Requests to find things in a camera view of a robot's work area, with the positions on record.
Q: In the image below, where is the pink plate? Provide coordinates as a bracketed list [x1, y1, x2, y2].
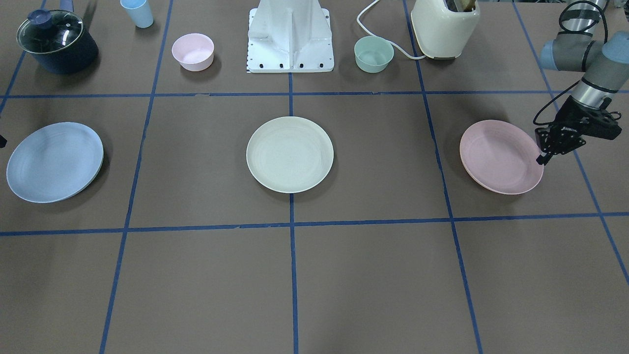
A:
[459, 119, 544, 195]

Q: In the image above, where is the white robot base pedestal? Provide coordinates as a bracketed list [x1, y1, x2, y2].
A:
[246, 0, 335, 73]

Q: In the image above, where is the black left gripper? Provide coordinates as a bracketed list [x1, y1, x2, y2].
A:
[535, 96, 622, 166]

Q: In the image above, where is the white toaster cable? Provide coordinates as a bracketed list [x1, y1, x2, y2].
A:
[356, 0, 426, 60]

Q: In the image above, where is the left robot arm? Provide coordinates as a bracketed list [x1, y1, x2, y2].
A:
[533, 0, 629, 165]

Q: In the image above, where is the cream toaster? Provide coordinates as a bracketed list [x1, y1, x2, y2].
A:
[410, 0, 480, 60]

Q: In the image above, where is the blue plate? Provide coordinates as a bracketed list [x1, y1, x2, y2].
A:
[6, 122, 104, 204]

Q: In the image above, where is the light blue cup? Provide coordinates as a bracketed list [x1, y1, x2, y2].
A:
[120, 0, 154, 29]

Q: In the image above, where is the pink bowl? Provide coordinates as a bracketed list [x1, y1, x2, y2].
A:
[171, 33, 214, 72]

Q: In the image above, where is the cream plate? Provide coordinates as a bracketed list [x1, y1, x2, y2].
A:
[246, 116, 334, 194]

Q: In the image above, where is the dark blue pot with lid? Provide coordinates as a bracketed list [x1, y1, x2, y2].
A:
[16, 0, 99, 75]

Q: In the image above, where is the green bowl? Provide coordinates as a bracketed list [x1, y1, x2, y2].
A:
[353, 35, 395, 73]

